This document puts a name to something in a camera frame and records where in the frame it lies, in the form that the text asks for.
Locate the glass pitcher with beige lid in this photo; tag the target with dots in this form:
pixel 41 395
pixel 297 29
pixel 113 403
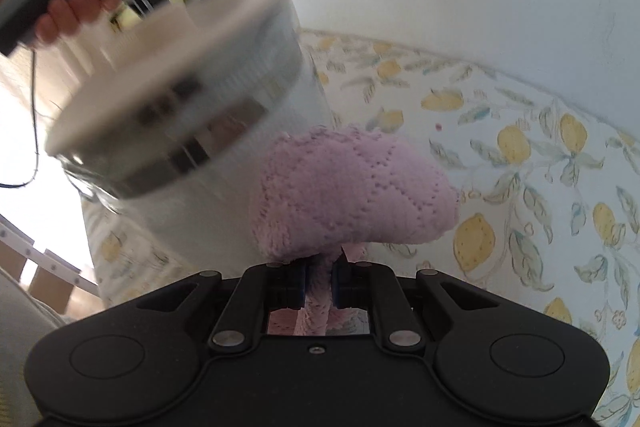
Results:
pixel 165 72

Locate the pink cloth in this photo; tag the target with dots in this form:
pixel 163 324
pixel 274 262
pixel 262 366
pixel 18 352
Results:
pixel 355 187

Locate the lemon print tablecloth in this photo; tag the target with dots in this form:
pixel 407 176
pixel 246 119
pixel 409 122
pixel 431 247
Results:
pixel 550 207

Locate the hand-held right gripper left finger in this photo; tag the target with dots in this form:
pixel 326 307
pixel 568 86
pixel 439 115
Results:
pixel 296 288

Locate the white railing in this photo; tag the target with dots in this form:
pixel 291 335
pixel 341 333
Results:
pixel 45 257

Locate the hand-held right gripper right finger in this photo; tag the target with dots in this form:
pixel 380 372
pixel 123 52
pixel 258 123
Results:
pixel 341 288

